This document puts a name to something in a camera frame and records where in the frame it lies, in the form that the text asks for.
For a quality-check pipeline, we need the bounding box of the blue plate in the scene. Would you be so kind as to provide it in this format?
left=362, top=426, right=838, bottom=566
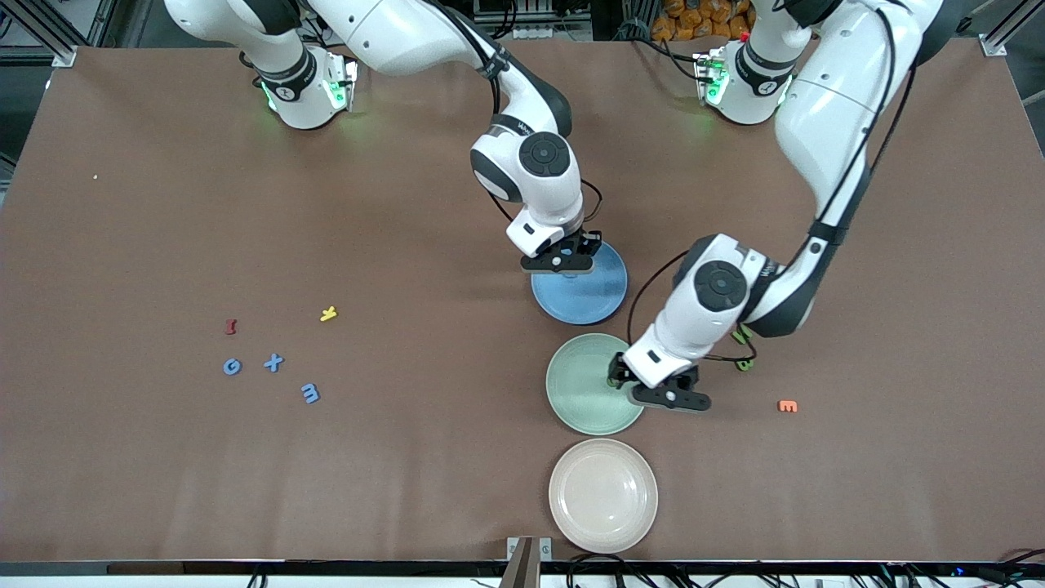
left=531, top=241, right=629, bottom=326

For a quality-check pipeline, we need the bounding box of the pile of orange objects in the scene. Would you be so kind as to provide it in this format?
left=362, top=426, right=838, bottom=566
left=653, top=0, right=756, bottom=42

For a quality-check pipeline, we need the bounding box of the brown table cover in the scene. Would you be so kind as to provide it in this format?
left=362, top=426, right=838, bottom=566
left=0, top=39, right=1045, bottom=564

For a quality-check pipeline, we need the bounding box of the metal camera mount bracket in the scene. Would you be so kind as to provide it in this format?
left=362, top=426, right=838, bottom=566
left=500, top=535, right=554, bottom=588

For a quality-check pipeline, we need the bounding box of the white power strip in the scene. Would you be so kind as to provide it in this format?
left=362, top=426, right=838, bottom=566
left=510, top=23, right=590, bottom=42

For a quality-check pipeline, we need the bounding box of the aluminium frame post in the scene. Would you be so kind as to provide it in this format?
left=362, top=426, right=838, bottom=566
left=0, top=0, right=78, bottom=68
left=976, top=0, right=1045, bottom=58

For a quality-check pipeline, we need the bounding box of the black table edge rail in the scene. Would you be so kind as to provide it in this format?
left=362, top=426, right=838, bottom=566
left=0, top=559, right=1045, bottom=577

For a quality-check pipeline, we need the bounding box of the green plate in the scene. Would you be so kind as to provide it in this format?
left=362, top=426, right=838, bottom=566
left=545, top=332, right=646, bottom=436

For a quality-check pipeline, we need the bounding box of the beige plate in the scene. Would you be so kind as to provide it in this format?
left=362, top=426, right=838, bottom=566
left=548, top=438, right=659, bottom=555

